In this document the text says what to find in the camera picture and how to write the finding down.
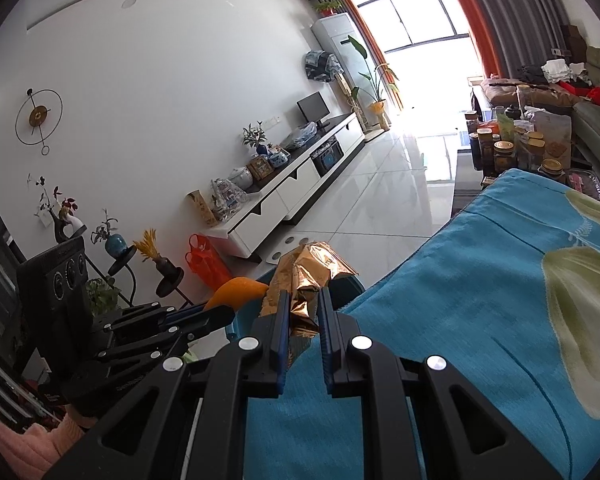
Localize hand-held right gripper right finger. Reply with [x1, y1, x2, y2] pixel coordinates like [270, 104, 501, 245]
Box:
[317, 287, 563, 480]

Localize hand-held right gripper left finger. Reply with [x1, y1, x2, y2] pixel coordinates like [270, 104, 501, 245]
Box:
[45, 287, 293, 480]

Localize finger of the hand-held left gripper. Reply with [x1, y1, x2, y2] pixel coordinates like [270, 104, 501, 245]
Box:
[97, 308, 236, 361]
[93, 303, 209, 334]

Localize orange fruit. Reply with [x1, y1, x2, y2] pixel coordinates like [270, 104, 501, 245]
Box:
[202, 276, 272, 312]

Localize gold foil wrapper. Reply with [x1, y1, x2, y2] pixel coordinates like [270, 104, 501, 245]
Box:
[259, 242, 362, 372]

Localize person's left forearm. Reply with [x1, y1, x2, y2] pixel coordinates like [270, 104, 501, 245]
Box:
[0, 404, 97, 480]

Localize black plant stand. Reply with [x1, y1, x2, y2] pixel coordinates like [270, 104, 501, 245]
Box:
[107, 246, 186, 312]

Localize green potted plant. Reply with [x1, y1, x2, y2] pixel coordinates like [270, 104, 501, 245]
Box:
[84, 277, 124, 317]

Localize dark vase yellow wheat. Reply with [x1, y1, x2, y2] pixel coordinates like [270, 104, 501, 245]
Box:
[132, 228, 177, 277]

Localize orange plastic bag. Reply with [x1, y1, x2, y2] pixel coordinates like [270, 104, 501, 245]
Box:
[187, 233, 234, 291]

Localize teal vase with plant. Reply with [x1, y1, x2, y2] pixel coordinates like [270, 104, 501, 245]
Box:
[90, 209, 127, 257]

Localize black white sculpture vase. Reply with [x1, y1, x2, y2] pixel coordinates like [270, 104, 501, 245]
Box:
[27, 174, 89, 242]

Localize yellow carton box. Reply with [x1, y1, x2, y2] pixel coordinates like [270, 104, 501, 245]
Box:
[187, 189, 219, 228]

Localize glass ship ornament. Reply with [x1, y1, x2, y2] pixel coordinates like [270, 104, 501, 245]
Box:
[209, 178, 246, 221]

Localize white TV cabinet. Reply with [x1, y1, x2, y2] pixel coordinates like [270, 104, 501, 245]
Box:
[199, 112, 367, 262]

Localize white ceramic jar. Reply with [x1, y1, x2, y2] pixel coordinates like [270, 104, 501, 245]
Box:
[228, 166, 254, 191]

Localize blue vase with twigs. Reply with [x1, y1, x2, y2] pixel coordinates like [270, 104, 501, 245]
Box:
[242, 122, 269, 156]

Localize clear plastic bag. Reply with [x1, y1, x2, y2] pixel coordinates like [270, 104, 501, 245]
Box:
[289, 120, 319, 147]

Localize black monitor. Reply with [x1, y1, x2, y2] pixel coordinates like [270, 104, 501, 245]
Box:
[296, 92, 331, 129]

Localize coffee table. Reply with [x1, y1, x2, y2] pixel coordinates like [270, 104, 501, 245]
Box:
[454, 104, 600, 202]

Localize tall leafy plant yellow pot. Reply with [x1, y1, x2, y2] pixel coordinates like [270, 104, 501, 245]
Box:
[347, 34, 402, 132]

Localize group of jars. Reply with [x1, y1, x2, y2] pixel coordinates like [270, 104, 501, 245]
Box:
[467, 107, 572, 182]

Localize fan with patterned cover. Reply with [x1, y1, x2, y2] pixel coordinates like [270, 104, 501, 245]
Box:
[303, 49, 344, 83]

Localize grey and orange curtain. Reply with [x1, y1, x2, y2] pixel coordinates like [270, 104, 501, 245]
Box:
[312, 0, 404, 112]

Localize white standing air conditioner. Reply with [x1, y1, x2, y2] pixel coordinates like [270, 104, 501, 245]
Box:
[311, 13, 377, 112]

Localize brown ottoman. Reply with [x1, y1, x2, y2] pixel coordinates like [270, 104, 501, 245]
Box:
[479, 77, 582, 109]

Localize window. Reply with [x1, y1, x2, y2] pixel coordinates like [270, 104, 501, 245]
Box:
[354, 0, 474, 54]

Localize white clothes pile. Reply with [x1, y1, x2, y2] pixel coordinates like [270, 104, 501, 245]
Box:
[540, 58, 586, 84]

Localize red clothes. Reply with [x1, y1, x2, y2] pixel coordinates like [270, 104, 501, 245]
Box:
[559, 82, 600, 106]

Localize brown wooden cabinet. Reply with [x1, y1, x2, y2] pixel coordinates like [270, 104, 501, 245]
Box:
[562, 24, 589, 56]

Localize wooden picture frame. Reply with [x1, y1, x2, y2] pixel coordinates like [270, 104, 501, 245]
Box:
[246, 154, 274, 181]

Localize round wall clock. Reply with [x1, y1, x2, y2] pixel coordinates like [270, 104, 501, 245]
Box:
[14, 88, 64, 156]

